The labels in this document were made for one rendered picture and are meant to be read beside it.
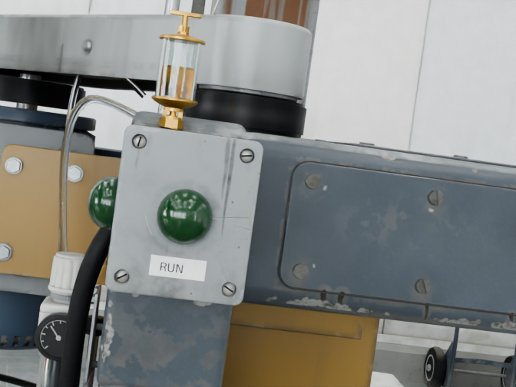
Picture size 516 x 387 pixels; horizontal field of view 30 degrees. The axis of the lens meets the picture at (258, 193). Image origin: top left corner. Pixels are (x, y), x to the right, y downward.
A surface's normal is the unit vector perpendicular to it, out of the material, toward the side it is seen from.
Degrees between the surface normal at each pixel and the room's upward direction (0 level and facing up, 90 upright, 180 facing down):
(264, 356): 90
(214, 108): 90
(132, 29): 90
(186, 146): 90
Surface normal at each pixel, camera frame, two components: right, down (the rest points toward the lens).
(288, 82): 0.67, 0.13
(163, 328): 0.10, 0.07
